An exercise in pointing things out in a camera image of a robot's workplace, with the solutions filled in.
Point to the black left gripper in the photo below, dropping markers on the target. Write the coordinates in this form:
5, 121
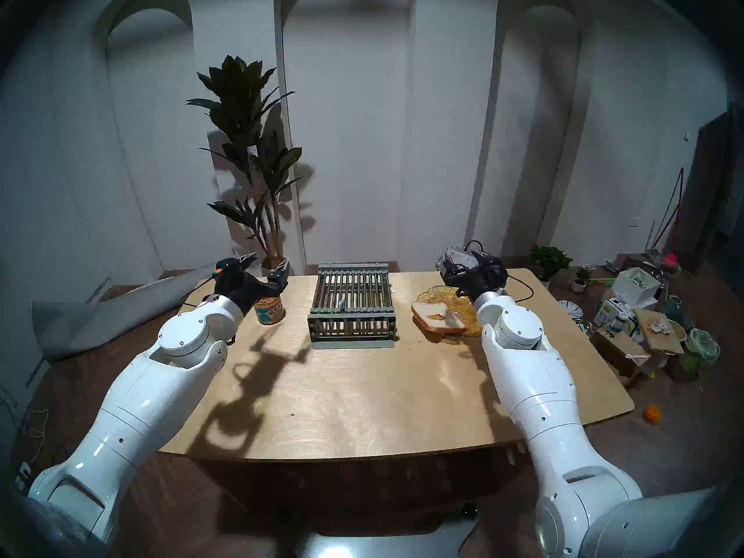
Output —
241, 286

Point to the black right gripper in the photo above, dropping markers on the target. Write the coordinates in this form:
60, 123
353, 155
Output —
476, 275

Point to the amber glass plate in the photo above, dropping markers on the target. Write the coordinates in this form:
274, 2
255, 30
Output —
433, 295

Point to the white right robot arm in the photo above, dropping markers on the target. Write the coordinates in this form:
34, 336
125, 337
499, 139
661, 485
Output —
540, 400

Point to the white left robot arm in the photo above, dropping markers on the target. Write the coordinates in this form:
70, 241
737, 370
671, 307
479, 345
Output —
145, 400

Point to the peanut butter jar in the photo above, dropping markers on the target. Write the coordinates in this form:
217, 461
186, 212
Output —
270, 310

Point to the slice of white bread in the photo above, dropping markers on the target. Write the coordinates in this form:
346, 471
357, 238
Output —
439, 317

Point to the white printed card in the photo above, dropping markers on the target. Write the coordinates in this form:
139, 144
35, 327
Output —
459, 254

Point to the small bushy potted plant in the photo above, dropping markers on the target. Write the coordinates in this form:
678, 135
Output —
549, 259

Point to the grey slatted cutlery rack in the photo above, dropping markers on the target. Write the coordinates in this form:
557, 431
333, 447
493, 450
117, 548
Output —
351, 295

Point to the blue patterned bowl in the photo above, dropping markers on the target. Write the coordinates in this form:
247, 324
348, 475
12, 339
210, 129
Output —
571, 310

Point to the tiny potted plant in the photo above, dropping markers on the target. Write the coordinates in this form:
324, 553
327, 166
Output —
579, 283

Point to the small steel bowl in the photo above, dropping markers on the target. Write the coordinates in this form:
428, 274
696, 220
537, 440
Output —
584, 328

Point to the white milk carton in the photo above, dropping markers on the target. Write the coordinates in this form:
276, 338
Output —
603, 314

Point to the white bottle dark cap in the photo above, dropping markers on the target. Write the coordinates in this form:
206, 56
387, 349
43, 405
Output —
619, 324

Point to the brown cardboard box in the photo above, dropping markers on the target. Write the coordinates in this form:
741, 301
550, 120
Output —
616, 344

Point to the white open box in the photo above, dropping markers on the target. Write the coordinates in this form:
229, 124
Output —
633, 292

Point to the tall potted plant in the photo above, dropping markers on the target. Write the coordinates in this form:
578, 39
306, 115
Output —
244, 97

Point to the white plastic spoon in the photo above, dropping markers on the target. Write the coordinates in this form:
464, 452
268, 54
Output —
635, 357

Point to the grey rolled mat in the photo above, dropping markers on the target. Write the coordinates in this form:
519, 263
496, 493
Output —
87, 324

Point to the crumpled white tissue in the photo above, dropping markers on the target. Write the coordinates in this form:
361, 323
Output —
658, 326

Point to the small wooden stool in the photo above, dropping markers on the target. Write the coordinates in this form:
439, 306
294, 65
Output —
662, 344

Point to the beige bowl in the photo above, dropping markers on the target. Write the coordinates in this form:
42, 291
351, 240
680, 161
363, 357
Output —
678, 330

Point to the dark door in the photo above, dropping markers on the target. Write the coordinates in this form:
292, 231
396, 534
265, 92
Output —
709, 185

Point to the white power strip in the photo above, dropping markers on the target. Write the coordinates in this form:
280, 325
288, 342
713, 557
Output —
22, 474

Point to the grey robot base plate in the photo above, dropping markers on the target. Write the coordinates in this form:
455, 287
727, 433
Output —
378, 542

